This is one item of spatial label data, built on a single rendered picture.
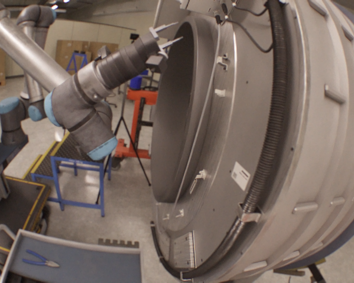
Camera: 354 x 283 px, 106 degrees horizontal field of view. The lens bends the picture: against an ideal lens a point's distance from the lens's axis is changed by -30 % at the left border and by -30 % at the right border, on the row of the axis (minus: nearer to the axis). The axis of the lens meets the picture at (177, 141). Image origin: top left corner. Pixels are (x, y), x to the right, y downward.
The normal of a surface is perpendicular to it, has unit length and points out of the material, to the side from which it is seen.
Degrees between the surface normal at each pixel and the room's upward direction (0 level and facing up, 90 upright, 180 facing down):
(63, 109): 94
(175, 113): 70
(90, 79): 78
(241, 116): 90
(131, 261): 0
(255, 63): 90
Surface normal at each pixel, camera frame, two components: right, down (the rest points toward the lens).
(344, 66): -0.72, -0.09
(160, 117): 0.24, 0.01
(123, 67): 0.22, 0.59
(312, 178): 0.20, 0.29
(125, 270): 0.22, -0.88
